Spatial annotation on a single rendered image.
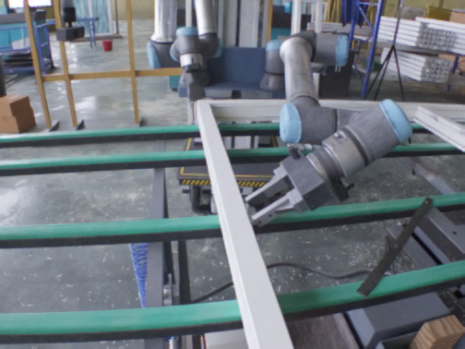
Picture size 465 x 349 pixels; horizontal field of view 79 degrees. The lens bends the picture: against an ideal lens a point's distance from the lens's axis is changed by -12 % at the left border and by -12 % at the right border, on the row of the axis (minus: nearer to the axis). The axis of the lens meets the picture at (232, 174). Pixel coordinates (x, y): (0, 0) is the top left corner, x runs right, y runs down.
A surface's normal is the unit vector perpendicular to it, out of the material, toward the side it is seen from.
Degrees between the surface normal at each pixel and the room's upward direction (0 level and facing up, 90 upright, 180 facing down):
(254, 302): 0
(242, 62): 90
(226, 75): 90
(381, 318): 0
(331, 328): 0
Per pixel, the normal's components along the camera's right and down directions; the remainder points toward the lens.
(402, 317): 0.04, -0.86
